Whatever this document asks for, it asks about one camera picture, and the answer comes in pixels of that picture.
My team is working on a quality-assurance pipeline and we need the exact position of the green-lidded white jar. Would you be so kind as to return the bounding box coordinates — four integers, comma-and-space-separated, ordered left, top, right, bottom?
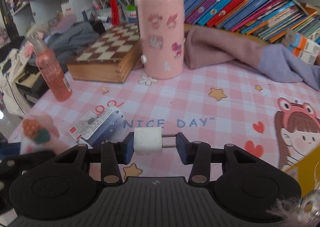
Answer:
126, 5, 138, 23

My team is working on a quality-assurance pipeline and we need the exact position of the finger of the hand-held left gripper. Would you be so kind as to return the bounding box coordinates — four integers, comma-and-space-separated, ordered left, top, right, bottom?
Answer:
0, 151, 57, 192
0, 142, 22, 155

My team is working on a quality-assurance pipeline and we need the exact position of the pink spray bottle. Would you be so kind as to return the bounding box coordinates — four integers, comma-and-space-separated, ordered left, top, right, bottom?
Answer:
26, 25, 73, 103

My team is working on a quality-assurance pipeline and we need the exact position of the white tote bag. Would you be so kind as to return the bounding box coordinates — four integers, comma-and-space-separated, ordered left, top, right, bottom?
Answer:
0, 50, 34, 118

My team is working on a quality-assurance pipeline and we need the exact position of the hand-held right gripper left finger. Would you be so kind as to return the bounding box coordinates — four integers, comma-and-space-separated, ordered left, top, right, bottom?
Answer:
54, 133, 135, 184

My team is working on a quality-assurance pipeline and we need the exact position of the row of colourful children's books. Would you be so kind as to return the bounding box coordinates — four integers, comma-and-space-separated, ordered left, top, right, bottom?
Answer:
184, 0, 320, 45

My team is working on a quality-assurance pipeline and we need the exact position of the pink plush with crochet flowers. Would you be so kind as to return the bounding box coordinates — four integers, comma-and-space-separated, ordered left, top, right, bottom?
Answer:
19, 115, 60, 155

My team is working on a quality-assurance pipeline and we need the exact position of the pink glove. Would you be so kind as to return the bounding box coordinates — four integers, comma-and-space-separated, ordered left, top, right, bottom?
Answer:
19, 42, 35, 65

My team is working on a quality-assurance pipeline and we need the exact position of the wooden chessboard box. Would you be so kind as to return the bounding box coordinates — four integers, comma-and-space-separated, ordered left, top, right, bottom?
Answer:
67, 23, 142, 84

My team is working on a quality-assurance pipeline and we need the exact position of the purple hair brush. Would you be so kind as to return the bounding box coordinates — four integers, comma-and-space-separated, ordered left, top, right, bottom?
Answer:
47, 12, 77, 34

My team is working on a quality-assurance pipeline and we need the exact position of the pink cylinder with stickers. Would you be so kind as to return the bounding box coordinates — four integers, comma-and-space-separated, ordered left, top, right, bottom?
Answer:
135, 0, 185, 80

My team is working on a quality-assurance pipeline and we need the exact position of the pink and purple cloth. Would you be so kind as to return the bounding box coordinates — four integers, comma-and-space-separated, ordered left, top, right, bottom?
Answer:
184, 26, 320, 91

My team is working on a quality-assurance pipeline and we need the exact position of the grey cloth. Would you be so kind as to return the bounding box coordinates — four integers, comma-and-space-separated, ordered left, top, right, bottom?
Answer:
45, 21, 100, 66

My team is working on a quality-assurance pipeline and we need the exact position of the orange white carton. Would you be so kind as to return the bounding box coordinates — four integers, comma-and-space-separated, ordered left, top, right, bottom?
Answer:
290, 47, 319, 66
282, 29, 320, 54

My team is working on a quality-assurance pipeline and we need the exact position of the pen holder with pens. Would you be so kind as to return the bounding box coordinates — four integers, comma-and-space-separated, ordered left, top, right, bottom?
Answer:
92, 0, 113, 24

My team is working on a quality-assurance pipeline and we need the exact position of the white charger plug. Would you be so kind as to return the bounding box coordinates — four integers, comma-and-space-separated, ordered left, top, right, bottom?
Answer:
134, 127, 177, 156

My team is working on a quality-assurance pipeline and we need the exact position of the yellow cardboard box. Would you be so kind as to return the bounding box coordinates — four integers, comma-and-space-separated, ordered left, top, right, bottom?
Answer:
285, 147, 320, 199

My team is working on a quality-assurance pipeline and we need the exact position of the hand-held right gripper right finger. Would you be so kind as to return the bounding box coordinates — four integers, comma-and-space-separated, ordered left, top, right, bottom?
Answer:
177, 132, 263, 184

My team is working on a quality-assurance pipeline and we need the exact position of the pink checked tablecloth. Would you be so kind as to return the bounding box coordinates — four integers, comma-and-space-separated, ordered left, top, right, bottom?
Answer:
7, 63, 320, 185

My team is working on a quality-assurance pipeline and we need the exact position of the blue white carton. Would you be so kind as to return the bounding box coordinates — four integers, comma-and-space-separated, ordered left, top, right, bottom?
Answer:
69, 107, 125, 148

